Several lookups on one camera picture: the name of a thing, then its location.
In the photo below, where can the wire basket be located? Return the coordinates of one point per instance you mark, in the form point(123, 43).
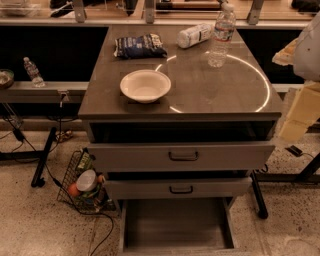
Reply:
point(94, 201)

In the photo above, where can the grey drawer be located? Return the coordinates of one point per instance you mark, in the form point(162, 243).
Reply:
point(185, 188)
point(175, 227)
point(163, 157)

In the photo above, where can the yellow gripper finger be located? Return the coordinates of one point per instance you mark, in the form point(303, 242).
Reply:
point(303, 112)

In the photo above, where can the black power adapter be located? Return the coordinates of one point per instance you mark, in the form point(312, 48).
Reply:
point(294, 150)

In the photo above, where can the white bowl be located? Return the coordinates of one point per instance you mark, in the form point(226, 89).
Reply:
point(145, 86)

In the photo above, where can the dark blue chip bag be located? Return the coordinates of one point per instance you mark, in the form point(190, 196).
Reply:
point(145, 46)

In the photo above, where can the grey middle drawer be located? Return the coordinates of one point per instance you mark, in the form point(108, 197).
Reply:
point(185, 188)

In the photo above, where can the orange ball in basket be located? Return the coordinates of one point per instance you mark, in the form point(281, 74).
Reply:
point(73, 190)

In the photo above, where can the clear plastic water bottle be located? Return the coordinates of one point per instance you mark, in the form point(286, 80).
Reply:
point(222, 35)

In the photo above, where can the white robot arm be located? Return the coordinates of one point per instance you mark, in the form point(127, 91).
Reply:
point(303, 53)

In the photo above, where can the grey top drawer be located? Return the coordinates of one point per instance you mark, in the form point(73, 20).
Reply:
point(163, 157)

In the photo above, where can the black table leg left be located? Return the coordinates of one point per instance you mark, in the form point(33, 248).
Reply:
point(37, 180)

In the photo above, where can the white cup in basket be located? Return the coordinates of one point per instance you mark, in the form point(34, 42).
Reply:
point(87, 181)

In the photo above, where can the small background water bottle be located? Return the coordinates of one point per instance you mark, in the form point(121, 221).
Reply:
point(33, 73)

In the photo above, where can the white lying bottle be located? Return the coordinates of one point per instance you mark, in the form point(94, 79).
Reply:
point(194, 35)

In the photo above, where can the grey drawer cabinet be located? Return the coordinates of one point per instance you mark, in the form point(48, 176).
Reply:
point(234, 103)

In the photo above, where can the grey bottom drawer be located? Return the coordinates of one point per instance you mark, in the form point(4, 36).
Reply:
point(175, 227)

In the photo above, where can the black table leg right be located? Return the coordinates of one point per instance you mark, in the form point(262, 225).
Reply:
point(307, 176)

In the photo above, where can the green box in basket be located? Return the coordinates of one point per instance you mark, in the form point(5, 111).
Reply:
point(85, 163)

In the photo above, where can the black table leg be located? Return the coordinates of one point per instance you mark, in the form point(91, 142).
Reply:
point(307, 176)
point(37, 180)

